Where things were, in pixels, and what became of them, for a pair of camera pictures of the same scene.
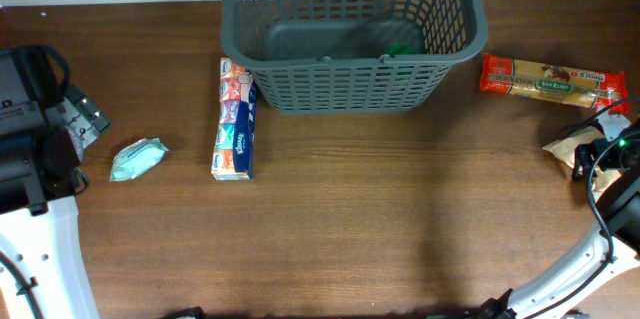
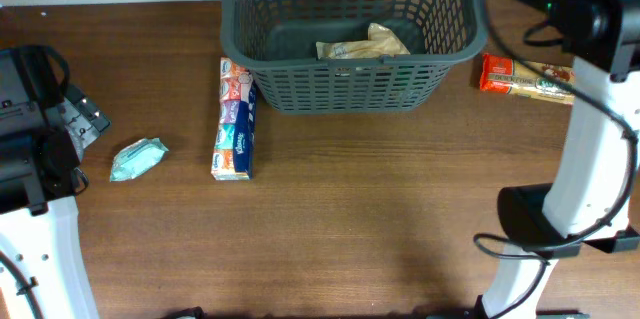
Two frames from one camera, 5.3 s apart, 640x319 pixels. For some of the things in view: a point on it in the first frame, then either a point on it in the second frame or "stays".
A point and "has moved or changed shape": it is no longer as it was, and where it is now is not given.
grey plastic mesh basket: x=350 y=35 stays
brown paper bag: x=564 y=150 has moved or changed shape
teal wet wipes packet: x=136 y=158 stays
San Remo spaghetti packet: x=605 y=90 stays
